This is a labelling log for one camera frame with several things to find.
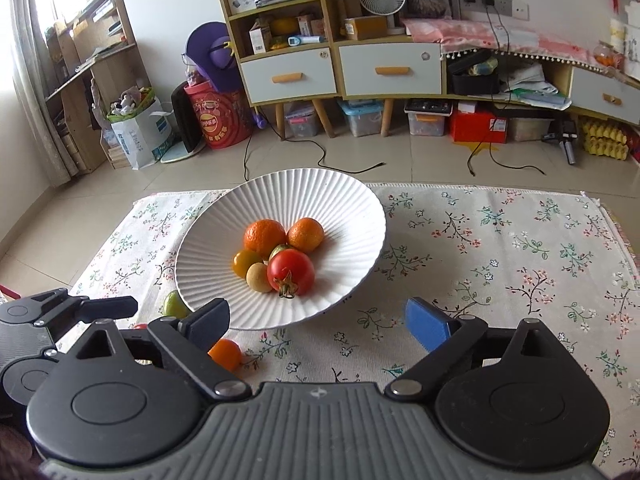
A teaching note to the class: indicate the tall wooden shelf cabinet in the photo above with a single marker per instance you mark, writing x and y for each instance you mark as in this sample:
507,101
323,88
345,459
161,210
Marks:
334,60

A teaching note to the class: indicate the pile of papers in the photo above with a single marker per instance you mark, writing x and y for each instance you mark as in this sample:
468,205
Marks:
530,85

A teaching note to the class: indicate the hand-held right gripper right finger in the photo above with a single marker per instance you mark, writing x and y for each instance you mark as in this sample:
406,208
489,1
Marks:
427,322

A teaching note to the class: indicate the yellow egg cartons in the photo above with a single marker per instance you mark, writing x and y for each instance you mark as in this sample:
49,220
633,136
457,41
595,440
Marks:
602,137

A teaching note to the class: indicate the beige curtain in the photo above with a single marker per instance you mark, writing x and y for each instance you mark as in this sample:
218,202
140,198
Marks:
25,85

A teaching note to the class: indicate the tangerine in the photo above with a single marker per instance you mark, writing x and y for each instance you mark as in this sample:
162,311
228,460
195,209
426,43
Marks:
305,235
264,237

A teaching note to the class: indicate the floral tablecloth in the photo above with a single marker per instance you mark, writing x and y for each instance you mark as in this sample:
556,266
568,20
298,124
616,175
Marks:
500,270

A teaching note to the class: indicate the black panel on round base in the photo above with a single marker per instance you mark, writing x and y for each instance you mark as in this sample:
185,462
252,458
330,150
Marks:
182,115

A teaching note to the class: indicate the clear plastic storage box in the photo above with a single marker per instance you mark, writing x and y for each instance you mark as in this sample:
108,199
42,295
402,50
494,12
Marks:
360,120
427,122
302,122

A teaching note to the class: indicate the pink cloth with tassels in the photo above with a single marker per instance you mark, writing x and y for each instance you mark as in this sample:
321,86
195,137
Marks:
450,35

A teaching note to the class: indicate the wall power sockets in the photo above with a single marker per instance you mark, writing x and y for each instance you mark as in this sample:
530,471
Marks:
500,6

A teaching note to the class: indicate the cardboard box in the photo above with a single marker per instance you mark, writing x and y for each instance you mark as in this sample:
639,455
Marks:
365,27

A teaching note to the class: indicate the orange cherry tomato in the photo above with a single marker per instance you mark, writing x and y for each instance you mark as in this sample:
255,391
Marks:
225,354

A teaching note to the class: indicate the low wooden cabinet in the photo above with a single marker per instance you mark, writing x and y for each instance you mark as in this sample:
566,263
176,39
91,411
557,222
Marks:
562,77

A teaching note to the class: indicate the purple plush toy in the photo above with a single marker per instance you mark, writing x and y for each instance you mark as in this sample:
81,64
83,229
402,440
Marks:
205,45

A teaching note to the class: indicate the black basket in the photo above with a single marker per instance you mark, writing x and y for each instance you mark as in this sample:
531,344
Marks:
472,82

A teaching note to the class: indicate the green jujube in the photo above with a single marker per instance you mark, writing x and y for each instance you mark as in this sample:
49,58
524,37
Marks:
276,251
175,302

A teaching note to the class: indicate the small white carton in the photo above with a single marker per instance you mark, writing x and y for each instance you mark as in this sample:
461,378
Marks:
305,25

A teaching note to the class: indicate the wooden bookshelf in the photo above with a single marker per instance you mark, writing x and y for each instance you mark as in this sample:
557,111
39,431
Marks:
120,65

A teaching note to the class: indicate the stuffed toys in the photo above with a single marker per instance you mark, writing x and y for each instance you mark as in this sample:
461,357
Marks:
130,102

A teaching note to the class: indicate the yellow round object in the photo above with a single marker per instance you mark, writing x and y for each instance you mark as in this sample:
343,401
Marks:
285,27

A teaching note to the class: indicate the white ribbed plate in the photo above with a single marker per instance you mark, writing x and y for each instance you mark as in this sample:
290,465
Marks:
345,240

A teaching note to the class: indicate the black handheld device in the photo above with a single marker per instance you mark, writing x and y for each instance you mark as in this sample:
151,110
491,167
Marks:
567,142

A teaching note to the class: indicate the flat clear plastic box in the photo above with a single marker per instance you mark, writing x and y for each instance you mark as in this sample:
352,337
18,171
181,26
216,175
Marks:
530,130

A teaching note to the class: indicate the white paper bag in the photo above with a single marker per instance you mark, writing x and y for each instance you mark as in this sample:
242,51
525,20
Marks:
140,135

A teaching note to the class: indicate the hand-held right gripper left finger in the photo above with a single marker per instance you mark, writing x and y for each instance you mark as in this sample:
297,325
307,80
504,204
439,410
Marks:
207,322

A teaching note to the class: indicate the glass jar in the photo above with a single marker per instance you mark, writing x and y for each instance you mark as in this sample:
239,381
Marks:
607,57

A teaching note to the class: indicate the white blue thermometer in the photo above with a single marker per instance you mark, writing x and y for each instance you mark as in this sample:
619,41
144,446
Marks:
300,40

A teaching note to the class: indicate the red printed bucket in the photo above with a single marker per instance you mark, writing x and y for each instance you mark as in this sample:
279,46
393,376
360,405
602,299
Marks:
220,120

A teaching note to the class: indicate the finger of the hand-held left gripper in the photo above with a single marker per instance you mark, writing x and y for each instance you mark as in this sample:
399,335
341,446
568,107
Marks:
112,307

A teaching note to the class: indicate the yellow cherry tomato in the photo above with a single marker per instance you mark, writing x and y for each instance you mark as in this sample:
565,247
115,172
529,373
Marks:
244,263

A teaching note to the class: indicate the red box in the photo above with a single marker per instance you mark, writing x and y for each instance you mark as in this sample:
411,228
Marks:
475,127

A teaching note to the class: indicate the brown longan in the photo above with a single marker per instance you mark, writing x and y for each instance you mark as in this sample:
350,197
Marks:
259,277

